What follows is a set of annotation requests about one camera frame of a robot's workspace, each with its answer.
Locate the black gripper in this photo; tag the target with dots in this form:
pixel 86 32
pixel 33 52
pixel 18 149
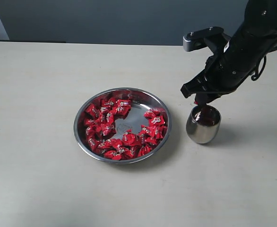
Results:
pixel 226 70

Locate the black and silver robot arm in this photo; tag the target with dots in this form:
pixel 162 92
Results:
pixel 260 21

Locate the steel cup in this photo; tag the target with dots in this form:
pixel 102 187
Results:
pixel 203 124

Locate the round steel plate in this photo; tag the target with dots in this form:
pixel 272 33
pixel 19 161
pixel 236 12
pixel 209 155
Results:
pixel 143 101

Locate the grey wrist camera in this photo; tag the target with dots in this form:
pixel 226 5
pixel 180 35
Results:
pixel 212 38

